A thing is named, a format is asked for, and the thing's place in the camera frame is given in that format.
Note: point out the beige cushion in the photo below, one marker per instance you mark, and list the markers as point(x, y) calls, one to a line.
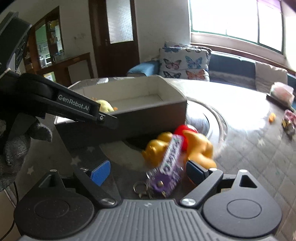
point(266, 75)

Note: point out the quilted grey table mat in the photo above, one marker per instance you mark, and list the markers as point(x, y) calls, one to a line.
point(252, 143)

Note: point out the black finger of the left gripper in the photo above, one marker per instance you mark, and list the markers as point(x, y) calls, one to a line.
point(107, 120)

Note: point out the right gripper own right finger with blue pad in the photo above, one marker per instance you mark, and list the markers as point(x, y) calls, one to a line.
point(206, 181)

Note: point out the butterfly print pillow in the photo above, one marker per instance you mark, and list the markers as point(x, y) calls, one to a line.
point(189, 62)

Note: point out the purple keychain pouch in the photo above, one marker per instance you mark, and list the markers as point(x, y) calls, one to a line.
point(162, 156)

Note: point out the window with green frame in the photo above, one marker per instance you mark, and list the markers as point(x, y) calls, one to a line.
point(257, 22)

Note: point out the dark cardboard box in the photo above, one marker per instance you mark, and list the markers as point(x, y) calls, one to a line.
point(144, 105)

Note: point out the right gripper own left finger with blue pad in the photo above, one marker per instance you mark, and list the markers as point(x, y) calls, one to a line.
point(99, 184)

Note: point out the blue sofa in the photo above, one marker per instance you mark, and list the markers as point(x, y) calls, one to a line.
point(223, 68)

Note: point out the brown wooden door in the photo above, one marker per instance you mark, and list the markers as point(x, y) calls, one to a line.
point(114, 36)

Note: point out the round induction cooktop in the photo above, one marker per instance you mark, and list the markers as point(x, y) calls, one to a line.
point(206, 120)

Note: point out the wooden cabinet shelf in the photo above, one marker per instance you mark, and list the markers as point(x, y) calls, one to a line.
point(45, 54)

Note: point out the clear plastic container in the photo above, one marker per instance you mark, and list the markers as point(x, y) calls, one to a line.
point(282, 93)

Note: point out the grey knitted gloved hand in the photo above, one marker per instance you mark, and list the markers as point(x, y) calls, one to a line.
point(15, 150)

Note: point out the small orange toy block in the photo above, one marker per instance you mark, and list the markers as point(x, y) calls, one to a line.
point(271, 117)

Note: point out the pink toy pile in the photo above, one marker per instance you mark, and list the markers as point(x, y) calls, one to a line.
point(288, 123)

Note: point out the yellow plush chick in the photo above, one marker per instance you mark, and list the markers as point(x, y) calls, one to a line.
point(105, 106)

